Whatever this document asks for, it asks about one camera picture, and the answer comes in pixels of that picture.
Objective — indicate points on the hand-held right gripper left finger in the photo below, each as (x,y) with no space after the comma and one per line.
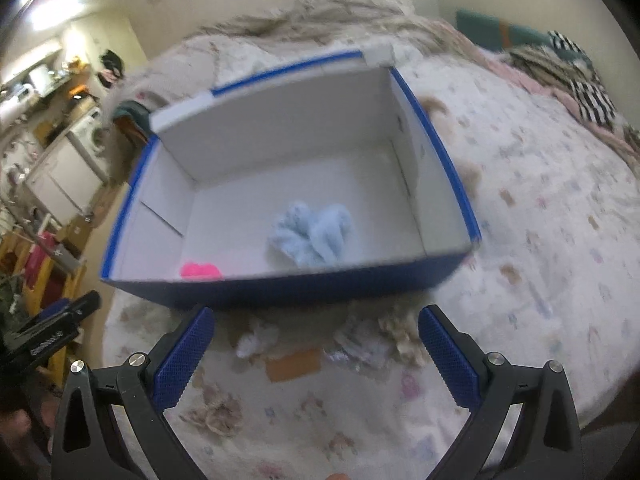
(182,355)

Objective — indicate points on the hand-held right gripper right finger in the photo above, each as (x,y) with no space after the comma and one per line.
(447,355)

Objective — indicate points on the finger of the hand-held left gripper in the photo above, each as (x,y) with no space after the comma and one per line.
(50,327)

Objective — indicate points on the pink soft item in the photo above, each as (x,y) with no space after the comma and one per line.
(201,271)

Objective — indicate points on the light blue fluffy cloth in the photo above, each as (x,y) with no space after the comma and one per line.
(312,235)

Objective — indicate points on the blue cardboard box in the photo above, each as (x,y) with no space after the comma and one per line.
(280,180)

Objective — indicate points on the beige fluffy cloth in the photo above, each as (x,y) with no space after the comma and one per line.
(400,332)

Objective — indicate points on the yellow wooden rack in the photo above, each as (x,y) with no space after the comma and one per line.
(42,270)

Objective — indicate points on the white fluffy cloth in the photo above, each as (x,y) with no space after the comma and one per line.
(256,338)

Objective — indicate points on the patterned light cloth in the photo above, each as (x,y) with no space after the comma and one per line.
(356,345)

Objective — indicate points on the orange flat card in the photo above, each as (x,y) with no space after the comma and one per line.
(294,364)

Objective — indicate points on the white washing machine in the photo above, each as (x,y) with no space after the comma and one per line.
(87,142)

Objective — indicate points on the black white striped cloth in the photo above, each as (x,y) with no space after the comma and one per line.
(582,80)

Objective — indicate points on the teal headboard cushion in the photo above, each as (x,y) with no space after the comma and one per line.
(495,30)

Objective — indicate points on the beige fringed blanket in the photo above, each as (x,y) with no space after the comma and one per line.
(320,17)

